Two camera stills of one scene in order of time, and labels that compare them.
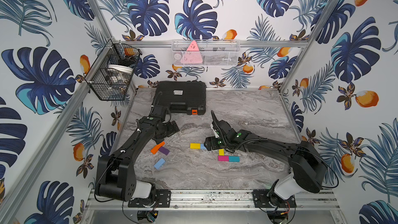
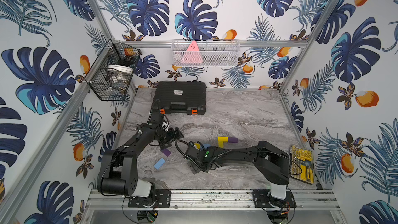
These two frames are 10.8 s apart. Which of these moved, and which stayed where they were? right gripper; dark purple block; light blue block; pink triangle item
Moved: right gripper
Stayed: dark purple block; light blue block; pink triangle item
